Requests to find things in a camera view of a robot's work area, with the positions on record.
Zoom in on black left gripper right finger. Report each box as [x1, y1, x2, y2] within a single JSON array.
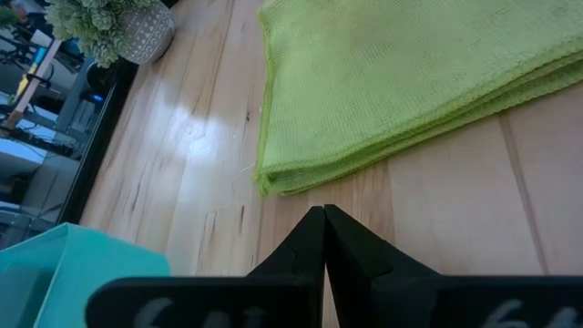
[[323, 203, 583, 328]]

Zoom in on teal plastic bin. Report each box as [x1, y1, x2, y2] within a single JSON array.
[[0, 221, 170, 328]]

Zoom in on wooden beam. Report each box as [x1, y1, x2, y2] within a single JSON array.
[[3, 38, 63, 131]]

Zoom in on lime green microfiber towel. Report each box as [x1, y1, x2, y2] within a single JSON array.
[[253, 0, 583, 197]]

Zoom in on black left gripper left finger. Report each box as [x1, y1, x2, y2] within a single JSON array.
[[86, 205, 327, 328]]

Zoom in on green plant in grey pot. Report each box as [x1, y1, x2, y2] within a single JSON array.
[[44, 0, 177, 69]]

